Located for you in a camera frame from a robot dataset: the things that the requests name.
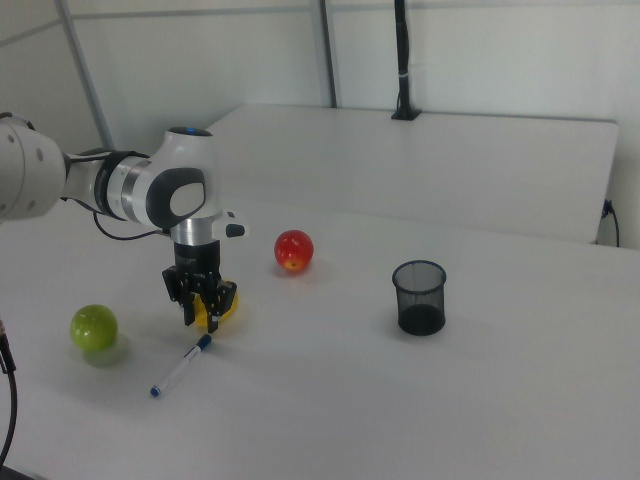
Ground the blue and white marker pen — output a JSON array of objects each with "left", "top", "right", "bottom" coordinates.
[{"left": 149, "top": 333, "right": 213, "bottom": 399}]

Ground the black mesh pen holder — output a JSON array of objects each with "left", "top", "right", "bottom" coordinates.
[{"left": 391, "top": 259, "right": 448, "bottom": 337}]

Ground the black camera pole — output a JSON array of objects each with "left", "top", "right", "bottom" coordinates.
[{"left": 389, "top": 0, "right": 424, "bottom": 122}]

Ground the red toy apple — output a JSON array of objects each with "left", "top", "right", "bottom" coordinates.
[{"left": 273, "top": 229, "right": 315, "bottom": 275}]

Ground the yellow toy starfruit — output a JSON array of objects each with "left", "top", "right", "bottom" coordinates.
[{"left": 193, "top": 292, "right": 240, "bottom": 332}]

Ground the black camera cable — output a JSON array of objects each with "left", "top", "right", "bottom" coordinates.
[{"left": 0, "top": 319, "right": 19, "bottom": 474}]

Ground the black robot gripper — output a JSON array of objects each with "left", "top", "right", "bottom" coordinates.
[{"left": 160, "top": 240, "right": 239, "bottom": 335}]

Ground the green toy apple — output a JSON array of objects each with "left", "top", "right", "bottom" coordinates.
[{"left": 69, "top": 304, "right": 120, "bottom": 352}]

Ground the black wall cable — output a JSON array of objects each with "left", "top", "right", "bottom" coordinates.
[{"left": 601, "top": 198, "right": 622, "bottom": 249}]

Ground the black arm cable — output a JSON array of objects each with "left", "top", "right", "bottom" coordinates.
[{"left": 62, "top": 197, "right": 174, "bottom": 242}]

